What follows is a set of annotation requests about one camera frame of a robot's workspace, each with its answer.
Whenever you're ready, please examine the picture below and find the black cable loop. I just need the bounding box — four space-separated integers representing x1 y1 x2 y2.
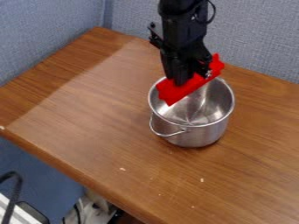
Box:
0 171 24 224

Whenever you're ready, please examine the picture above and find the white device under table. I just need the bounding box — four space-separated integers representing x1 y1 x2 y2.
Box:
60 190 117 224

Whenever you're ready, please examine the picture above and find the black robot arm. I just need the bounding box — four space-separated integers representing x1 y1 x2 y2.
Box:
148 0 216 86

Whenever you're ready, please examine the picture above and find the stainless steel pot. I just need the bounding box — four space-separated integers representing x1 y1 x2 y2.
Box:
147 78 236 148

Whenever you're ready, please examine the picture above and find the red rectangular block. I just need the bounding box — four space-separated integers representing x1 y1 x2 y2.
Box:
153 53 224 106

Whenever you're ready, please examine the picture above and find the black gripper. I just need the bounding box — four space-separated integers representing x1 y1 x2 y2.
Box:
148 11 212 86

